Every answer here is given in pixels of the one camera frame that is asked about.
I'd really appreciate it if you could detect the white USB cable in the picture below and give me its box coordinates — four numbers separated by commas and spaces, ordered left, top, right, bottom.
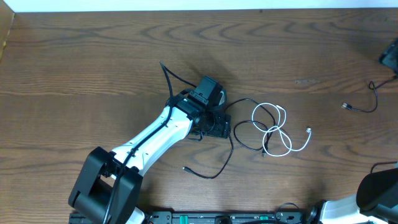
251, 102, 312, 157

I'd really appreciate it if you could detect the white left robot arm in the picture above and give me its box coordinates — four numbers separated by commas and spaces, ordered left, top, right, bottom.
68, 77, 231, 223

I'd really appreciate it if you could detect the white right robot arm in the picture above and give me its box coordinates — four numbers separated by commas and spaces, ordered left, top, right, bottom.
302, 161, 397, 224

